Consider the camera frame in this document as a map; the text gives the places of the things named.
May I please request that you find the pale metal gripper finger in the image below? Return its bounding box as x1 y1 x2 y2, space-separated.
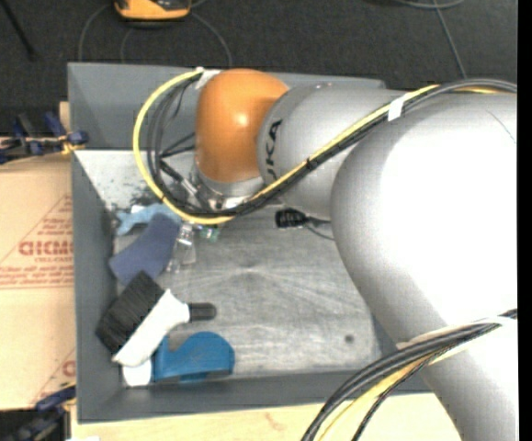
165 243 183 275
176 221 198 266

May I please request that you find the dark blue cloth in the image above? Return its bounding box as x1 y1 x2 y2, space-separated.
108 212 183 285

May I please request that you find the light blue cloth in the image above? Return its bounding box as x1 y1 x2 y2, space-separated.
116 202 180 238

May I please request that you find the black and white brush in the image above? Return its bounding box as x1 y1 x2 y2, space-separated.
95 270 218 368

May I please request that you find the blue plastic scoop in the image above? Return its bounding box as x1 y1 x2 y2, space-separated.
152 331 236 384

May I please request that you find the grey metal bin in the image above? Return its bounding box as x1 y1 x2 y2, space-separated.
66 62 432 424

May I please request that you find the brown cardboard board, red print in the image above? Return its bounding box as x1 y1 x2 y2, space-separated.
0 136 78 413

